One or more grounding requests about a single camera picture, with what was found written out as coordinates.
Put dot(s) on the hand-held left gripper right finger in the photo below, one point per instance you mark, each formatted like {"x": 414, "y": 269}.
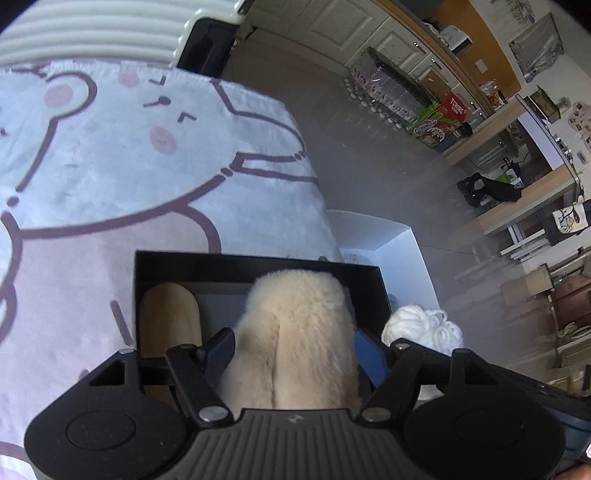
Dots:
{"x": 371, "y": 360}

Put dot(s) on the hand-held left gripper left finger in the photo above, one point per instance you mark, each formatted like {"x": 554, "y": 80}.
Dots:
{"x": 221, "y": 355}

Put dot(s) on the white yarn pompom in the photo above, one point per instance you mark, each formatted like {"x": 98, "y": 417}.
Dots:
{"x": 425, "y": 327}

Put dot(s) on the oval wooden block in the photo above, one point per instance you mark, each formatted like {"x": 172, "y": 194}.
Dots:
{"x": 168, "y": 318}

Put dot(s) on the black cardboard box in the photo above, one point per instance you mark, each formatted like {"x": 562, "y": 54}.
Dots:
{"x": 184, "y": 267}

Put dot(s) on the white box lid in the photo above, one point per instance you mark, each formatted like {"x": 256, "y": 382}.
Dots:
{"x": 401, "y": 263}

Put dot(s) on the bear printed blanket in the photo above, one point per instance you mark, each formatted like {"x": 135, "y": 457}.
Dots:
{"x": 115, "y": 184}

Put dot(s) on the black device on bench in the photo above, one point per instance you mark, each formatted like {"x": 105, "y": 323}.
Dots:
{"x": 489, "y": 189}

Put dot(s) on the green drink carton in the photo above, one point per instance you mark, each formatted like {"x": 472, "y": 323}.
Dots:
{"x": 429, "y": 127}

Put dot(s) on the red drink carton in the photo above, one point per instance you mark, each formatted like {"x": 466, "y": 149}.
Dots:
{"x": 455, "y": 108}

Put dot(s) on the shrink-wrapped bottle pack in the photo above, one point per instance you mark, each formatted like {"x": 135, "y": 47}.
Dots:
{"x": 392, "y": 87}

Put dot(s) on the small white appliance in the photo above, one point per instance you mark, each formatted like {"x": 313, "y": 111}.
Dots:
{"x": 455, "y": 39}

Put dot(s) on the cream kitchen cabinets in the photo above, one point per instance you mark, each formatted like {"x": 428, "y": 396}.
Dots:
{"x": 346, "y": 23}

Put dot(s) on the cream ribbed suitcase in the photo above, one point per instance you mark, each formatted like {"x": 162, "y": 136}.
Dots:
{"x": 92, "y": 32}

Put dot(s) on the white wall socket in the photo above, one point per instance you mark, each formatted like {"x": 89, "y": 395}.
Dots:
{"x": 481, "y": 66}

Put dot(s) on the grey wall picture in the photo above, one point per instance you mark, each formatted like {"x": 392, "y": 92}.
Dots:
{"x": 538, "y": 46}

